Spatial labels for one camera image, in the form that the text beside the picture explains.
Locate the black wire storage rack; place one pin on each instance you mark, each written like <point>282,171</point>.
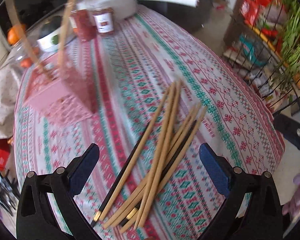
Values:
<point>253,42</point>

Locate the orange mandarin fruit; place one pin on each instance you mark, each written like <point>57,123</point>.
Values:
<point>12,36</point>

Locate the green leafy vegetables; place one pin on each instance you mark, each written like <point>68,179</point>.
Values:
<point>290,51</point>

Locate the pink perforated utensil holder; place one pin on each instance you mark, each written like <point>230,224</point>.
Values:
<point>62,98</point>

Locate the small labelled spice jar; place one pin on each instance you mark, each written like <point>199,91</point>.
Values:
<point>103,18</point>

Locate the red box on floor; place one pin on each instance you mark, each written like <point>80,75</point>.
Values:
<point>5,151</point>

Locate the patterned knit tablecloth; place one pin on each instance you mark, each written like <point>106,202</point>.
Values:
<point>127,74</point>

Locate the floral cloth cover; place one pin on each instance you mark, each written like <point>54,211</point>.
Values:
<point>10,81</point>

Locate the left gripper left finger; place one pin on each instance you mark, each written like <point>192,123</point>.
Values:
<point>35,218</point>

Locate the wooden chopstick long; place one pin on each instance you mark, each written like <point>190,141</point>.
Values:
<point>135,156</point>

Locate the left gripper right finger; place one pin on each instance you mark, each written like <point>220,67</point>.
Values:
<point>251,209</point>

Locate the dark green squash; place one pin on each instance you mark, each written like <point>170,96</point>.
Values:
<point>50,26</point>

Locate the glass jar with tomatoes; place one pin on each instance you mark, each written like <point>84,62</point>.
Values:
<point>19,56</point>

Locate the jar of red goji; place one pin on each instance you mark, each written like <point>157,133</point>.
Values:
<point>82,25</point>

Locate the stacked white bowls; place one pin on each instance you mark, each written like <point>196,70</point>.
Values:
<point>50,42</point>

